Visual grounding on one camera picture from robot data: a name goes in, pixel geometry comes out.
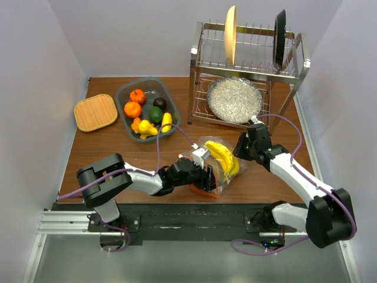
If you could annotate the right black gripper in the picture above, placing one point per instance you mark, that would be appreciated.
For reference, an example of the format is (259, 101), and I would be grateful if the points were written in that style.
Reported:
(238, 150)

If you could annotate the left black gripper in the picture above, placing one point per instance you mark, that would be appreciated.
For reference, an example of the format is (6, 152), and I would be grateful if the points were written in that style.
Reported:
(207, 178)

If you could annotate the yellow fake banana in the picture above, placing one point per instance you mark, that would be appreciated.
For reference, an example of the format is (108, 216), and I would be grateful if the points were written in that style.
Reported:
(229, 163)

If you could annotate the clear zip top bag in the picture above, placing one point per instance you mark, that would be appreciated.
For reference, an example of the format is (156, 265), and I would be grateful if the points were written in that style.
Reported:
(222, 183)

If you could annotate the yellow fake corn cob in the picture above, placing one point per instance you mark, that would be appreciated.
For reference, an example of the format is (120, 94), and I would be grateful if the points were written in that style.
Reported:
(166, 122)

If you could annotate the yellow fake squash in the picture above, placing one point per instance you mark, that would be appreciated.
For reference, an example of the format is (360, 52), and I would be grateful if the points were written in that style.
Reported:
(147, 129)

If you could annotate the green fake lime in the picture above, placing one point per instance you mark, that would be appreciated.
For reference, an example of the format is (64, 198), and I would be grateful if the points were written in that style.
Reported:
(156, 114)

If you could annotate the orange fake food piece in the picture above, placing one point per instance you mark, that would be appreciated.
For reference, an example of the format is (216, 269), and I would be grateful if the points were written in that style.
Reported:
(135, 125)

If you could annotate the dark purple fake plum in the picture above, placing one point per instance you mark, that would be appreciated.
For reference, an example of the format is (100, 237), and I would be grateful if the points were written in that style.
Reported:
(160, 103)

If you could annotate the orange fake fruit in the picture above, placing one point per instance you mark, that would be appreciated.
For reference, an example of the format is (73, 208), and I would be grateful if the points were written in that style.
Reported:
(132, 109)

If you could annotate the small orange fake pumpkin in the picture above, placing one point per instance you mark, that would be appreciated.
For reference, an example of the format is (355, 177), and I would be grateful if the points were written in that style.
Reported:
(138, 96)

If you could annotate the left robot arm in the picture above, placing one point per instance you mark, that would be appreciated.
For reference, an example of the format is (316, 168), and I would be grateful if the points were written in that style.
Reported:
(104, 180)

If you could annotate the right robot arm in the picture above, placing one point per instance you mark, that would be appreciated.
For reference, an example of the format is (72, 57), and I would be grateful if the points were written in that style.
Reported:
(328, 216)

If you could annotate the steel dish rack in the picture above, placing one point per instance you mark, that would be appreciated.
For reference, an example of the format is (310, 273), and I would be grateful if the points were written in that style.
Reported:
(254, 54)

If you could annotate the clear plastic container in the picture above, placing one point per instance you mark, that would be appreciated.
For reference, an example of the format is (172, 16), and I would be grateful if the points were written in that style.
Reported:
(153, 88)

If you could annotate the beige wooden plate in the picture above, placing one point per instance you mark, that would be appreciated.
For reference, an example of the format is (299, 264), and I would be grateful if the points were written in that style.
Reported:
(230, 35)

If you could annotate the woven bamboo coaster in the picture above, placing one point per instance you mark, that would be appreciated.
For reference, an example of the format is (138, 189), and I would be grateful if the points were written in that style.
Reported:
(95, 113)

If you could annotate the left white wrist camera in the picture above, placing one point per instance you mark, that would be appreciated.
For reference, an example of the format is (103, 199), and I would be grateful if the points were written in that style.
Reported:
(199, 155)

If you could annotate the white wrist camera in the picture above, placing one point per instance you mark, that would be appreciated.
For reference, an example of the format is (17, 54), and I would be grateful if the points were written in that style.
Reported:
(255, 120)
(199, 155)

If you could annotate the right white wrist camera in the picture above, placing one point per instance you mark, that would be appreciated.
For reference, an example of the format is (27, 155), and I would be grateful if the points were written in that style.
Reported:
(255, 120)

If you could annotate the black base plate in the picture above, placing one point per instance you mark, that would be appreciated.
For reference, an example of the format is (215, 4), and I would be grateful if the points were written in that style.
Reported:
(186, 222)

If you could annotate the aluminium rail frame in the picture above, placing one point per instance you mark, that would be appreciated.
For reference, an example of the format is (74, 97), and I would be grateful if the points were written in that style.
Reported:
(66, 251)

